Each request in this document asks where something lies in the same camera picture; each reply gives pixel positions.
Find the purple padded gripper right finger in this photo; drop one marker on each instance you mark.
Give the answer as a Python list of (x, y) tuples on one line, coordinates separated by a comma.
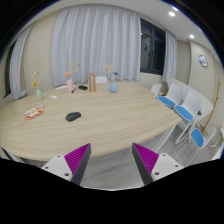
[(153, 166)]

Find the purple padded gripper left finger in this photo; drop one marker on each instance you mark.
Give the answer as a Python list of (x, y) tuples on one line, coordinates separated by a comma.
[(71, 166)]

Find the black computer mouse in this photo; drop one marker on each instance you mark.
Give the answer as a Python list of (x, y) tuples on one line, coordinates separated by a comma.
[(73, 116)]

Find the white chair blue seat near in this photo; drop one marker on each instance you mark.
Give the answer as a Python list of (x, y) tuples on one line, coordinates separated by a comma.
[(198, 139)]

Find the white chair blue seat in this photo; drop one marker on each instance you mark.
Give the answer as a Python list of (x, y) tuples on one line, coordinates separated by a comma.
[(173, 96), (198, 139), (188, 112)]

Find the white chair blue seat middle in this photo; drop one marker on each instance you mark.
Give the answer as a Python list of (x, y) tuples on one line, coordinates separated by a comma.
[(188, 112)]

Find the white chair blue seat far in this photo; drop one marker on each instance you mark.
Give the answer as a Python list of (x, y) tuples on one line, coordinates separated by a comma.
[(173, 96)]

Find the white chair far right corner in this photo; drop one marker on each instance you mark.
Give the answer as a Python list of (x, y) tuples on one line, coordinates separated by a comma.
[(156, 89)]

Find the green vase with flowers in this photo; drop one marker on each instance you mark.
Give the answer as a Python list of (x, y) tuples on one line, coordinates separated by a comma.
[(36, 79)]

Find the pink vase with flowers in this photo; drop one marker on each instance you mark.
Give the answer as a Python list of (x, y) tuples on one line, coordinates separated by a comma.
[(68, 76)]

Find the blue vase with flowers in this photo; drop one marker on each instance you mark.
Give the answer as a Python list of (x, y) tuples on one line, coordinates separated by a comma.
[(113, 86)]

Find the white chair behind table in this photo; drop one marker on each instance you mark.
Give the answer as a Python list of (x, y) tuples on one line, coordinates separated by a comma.
[(101, 79)]

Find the white curtain right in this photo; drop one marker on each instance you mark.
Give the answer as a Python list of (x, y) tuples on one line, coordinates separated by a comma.
[(170, 62)]

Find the white curtain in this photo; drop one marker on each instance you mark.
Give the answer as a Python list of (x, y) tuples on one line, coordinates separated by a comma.
[(15, 64), (92, 37), (170, 62)]

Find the white curtain left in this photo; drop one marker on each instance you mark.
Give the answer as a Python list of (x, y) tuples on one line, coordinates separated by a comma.
[(15, 64)]

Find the dark window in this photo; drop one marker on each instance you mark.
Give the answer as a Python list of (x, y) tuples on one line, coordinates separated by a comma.
[(153, 43)]

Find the white curtain centre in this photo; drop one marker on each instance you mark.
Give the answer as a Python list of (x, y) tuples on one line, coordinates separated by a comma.
[(92, 37)]

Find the round wall clock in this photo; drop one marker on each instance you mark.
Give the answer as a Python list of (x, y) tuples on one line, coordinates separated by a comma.
[(203, 61)]

